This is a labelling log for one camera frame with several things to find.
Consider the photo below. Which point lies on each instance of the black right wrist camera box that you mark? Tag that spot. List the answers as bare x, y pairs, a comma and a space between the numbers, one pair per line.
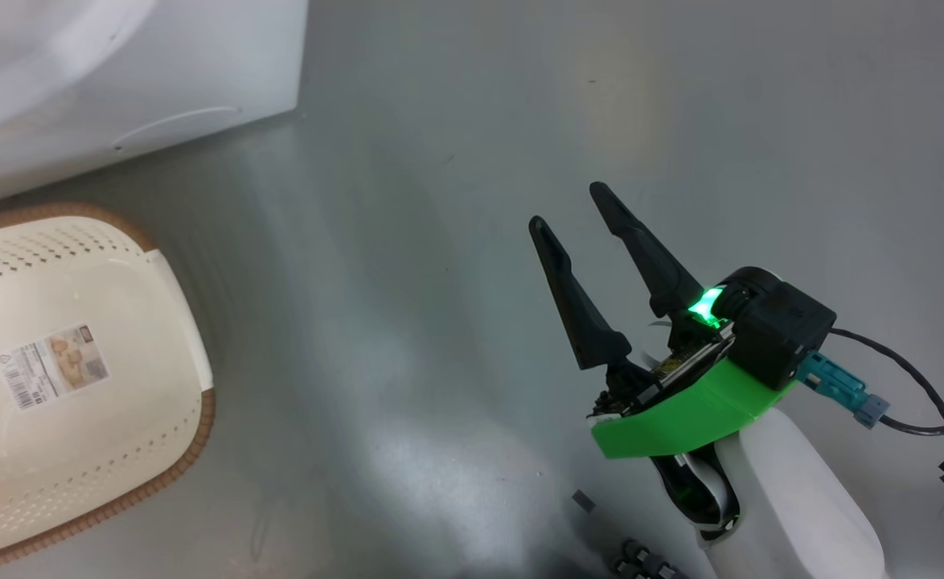
785, 334

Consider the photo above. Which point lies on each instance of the white barcode basket sticker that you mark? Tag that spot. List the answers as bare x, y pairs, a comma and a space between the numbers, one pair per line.
54, 366

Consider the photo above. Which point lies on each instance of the cream perforated laundry basket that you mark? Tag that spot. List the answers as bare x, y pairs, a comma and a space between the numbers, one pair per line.
118, 450

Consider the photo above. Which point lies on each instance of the small grey square tab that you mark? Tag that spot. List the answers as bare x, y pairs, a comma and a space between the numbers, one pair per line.
583, 500

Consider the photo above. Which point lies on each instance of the white washing machine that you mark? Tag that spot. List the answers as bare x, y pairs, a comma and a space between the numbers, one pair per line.
158, 72

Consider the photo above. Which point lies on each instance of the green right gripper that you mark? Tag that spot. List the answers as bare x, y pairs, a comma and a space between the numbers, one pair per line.
689, 414

